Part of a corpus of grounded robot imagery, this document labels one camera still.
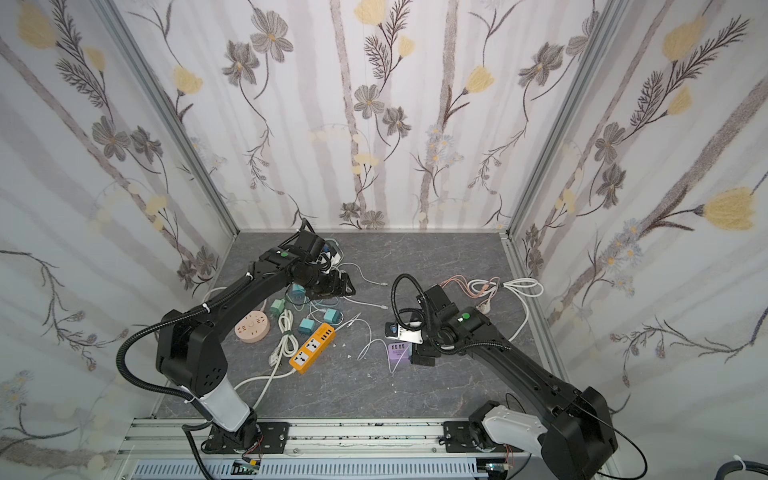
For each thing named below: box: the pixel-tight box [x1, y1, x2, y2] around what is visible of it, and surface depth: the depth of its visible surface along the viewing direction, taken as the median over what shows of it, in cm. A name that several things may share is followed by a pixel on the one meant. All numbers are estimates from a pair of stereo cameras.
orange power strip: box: [289, 323, 337, 374], surface depth 90 cm
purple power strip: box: [388, 342, 411, 362], surface depth 88 cm
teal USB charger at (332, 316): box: [323, 308, 341, 324], surface depth 97 cm
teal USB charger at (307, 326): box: [298, 318, 316, 336], surface depth 94 cm
